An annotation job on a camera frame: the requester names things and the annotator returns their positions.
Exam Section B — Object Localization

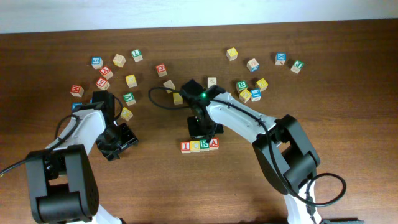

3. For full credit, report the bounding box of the yellow C block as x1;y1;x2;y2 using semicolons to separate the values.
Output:
190;141;200;153

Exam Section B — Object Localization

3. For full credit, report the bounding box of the green r block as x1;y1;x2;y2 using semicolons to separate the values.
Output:
200;139;210;152
236;80;248;93

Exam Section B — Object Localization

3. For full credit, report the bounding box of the red a block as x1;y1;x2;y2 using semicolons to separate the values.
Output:
99;66;113;80
209;138;220;150

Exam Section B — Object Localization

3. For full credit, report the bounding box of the red I block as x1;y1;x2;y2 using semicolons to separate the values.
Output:
180;141;191;154

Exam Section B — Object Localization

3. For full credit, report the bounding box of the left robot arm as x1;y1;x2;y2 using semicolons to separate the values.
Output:
26;90;139;223

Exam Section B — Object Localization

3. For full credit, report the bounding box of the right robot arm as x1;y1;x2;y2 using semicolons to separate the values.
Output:
179;80;322;223

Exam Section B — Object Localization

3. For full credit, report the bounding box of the yellow O block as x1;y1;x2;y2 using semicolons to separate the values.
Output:
120;107;133;121

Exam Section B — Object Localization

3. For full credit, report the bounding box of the yellow S block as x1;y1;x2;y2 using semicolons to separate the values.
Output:
173;93;183;105

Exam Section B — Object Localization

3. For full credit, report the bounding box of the green V block left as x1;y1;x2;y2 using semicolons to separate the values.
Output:
123;92;136;106

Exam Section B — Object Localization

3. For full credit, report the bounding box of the plain picture block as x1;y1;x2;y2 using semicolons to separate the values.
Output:
207;77;217;88

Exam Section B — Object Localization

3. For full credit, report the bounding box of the plain wooden block centre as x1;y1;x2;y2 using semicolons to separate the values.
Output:
163;80;175;94

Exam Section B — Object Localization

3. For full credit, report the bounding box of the plain wooden block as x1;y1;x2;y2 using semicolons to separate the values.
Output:
113;54;126;68
163;80;175;94

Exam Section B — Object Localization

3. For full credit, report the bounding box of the yellow block by R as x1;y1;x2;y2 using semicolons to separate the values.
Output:
239;89;252;103

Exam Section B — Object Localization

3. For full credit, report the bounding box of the blue H block left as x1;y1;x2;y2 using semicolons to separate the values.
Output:
72;103;82;110

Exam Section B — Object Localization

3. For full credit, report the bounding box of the red 6 block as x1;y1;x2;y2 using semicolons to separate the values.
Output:
96;77;110;90

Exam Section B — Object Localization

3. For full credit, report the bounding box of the yellow block upper left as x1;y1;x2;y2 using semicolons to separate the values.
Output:
126;75;137;88

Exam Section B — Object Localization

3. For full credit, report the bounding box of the red M block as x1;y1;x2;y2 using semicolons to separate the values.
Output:
70;85;84;97

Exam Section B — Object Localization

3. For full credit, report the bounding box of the blue picture block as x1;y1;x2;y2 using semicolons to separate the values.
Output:
251;89;262;101

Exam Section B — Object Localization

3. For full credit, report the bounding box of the red Q block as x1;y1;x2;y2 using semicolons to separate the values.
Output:
155;63;167;77

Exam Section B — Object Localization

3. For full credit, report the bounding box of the yellow block right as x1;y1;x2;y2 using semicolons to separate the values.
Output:
256;78;269;91

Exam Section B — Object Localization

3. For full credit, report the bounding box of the yellow block top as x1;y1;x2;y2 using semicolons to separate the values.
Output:
226;47;238;61

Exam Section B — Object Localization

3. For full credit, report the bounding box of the plain wooden block left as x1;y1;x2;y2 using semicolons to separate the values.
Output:
113;54;126;68

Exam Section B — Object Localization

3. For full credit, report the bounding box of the blue S block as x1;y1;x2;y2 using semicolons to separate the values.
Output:
91;57;104;70

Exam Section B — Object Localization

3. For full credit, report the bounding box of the wooden block blue side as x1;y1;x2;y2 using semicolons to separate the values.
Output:
246;58;259;72

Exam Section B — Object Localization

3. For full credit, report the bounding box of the green L block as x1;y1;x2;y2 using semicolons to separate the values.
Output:
131;49;143;62

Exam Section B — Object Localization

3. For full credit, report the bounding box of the blue X block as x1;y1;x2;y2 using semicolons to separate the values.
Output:
275;52;287;65

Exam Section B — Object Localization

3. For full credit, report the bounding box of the green J block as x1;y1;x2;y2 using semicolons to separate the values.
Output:
290;60;304;74

